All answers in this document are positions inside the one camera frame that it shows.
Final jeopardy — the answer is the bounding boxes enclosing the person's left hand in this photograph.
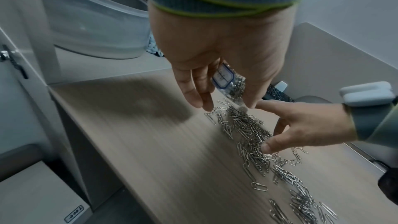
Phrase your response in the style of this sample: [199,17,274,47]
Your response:
[148,0,296,112]

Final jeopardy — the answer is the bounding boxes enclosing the person's right hand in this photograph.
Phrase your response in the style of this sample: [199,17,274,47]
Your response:
[254,99,357,154]

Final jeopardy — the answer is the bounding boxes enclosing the clear jar with label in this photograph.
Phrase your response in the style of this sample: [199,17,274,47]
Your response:
[212,61,247,107]

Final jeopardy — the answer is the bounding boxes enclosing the pile of silver paper clips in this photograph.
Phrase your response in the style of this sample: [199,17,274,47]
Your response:
[203,99,340,224]

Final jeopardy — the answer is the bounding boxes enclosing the black keyboard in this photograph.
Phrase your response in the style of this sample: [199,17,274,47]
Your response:
[262,84,296,103]

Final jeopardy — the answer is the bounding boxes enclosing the white round tracker puck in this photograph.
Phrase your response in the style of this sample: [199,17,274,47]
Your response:
[338,80,396,107]

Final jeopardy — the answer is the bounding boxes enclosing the pale blue crumpled cloth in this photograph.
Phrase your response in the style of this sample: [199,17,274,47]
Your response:
[145,33,165,58]

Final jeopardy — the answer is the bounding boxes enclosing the beige desk divider panel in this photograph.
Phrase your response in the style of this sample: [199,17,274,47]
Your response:
[273,22,398,110]

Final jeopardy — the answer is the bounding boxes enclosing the metal key lock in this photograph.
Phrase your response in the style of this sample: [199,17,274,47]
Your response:
[0,44,29,80]

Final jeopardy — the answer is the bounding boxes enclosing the white cabinet door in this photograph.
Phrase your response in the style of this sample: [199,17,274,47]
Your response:
[0,26,91,209]

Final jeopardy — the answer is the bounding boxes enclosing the white labelled box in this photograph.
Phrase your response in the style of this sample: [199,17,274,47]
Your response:
[0,160,94,224]

